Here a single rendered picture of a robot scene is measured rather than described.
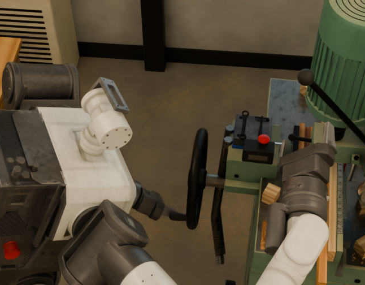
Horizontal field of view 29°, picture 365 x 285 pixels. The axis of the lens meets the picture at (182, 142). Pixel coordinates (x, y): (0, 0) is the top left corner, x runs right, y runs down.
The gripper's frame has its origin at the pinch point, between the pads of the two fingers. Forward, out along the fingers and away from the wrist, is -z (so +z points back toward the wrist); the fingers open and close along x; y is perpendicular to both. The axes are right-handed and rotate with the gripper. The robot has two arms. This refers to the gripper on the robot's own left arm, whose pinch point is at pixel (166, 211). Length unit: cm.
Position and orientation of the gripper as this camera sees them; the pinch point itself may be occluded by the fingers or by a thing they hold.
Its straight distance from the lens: 205.1
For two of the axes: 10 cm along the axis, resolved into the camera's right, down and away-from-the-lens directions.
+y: 4.7, -8.7, -1.5
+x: 2.2, 2.8, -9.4
